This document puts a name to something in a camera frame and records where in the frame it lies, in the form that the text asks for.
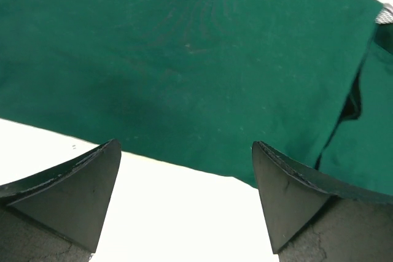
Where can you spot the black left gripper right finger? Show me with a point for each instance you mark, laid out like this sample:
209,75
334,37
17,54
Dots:
311,216

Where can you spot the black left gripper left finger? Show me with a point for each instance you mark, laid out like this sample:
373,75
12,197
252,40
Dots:
58,214

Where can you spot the dark green surgical cloth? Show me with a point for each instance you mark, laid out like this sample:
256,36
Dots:
196,82

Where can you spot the steel wire mesh tray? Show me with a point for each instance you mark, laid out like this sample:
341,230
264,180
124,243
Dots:
385,16

